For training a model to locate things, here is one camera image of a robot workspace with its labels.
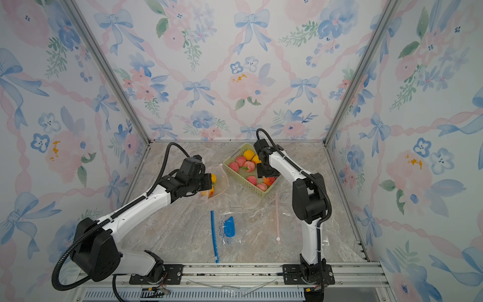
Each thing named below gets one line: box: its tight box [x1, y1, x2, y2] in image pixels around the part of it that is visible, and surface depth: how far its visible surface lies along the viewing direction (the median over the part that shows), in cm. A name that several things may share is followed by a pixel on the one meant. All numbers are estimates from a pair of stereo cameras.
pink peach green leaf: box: [241, 161, 256, 174], surface depth 104 cm
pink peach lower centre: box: [246, 175, 258, 186], surface depth 99 cm
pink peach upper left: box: [235, 156, 247, 167], surface depth 106 cm
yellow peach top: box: [243, 149, 255, 162], surface depth 110 cm
